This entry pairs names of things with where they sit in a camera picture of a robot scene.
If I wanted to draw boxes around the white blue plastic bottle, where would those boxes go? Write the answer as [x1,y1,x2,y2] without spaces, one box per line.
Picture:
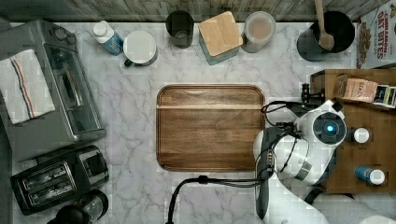
[92,21,123,55]

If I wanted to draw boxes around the grey white-capped spice bottle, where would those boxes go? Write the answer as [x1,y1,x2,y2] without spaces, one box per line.
[346,127,370,144]

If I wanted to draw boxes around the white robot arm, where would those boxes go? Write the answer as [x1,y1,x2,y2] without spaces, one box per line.
[253,100,347,224]

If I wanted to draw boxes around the black drawer handle bar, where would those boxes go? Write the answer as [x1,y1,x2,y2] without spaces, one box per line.
[301,83,325,105]

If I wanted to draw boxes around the clear plastic lidded jar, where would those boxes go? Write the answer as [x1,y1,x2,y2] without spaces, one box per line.
[242,11,276,53]

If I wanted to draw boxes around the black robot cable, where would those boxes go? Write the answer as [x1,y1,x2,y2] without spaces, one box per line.
[165,100,311,224]

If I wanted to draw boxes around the wooden spoon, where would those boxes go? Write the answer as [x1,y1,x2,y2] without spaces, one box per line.
[314,0,334,51]

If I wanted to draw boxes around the black utensil pot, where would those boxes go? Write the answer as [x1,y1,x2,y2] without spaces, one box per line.
[297,11,355,62]

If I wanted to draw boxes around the silver toaster oven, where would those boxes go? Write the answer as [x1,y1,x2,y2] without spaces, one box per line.
[1,20,106,161]

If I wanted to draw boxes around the striped white dish towel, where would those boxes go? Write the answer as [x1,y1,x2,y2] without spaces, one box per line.
[0,49,55,124]

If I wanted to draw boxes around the wooden drawer cabinet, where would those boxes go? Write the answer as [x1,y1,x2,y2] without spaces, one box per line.
[310,69,396,193]

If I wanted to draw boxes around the small dark tea packets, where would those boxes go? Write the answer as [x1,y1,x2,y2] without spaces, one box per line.
[373,85,395,108]

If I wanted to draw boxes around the black coffee grinder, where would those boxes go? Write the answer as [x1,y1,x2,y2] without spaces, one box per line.
[47,189,108,224]

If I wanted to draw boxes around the wooden lid canister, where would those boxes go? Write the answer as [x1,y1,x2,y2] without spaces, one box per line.
[198,11,243,65]

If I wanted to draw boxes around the white lidded mug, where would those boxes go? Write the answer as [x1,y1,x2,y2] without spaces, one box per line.
[123,31,158,66]

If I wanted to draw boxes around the pink tea packet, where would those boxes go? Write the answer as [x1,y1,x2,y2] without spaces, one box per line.
[333,74,378,103]

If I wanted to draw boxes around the wooden cutting board tray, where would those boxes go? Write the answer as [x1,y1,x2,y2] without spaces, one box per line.
[156,84,265,172]

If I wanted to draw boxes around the dark empty cup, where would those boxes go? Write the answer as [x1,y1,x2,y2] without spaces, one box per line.
[165,10,194,49]

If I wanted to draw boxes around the black two-slot toaster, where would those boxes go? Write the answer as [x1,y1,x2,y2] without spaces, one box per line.
[10,146,109,216]

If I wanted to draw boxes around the blue white-capped spice bottle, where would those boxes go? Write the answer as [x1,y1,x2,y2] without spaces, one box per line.
[355,165,385,185]

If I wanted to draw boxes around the cinnamon oat bites cereal box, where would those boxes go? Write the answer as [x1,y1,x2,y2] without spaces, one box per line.
[357,0,396,69]

